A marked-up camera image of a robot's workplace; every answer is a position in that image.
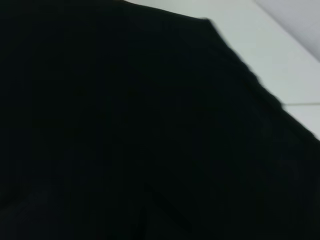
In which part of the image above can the black t-shirt with pink print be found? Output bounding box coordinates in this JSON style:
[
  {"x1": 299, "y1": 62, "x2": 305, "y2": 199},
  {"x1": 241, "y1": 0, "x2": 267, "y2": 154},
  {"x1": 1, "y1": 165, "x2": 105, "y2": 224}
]
[{"x1": 0, "y1": 0, "x2": 320, "y2": 240}]

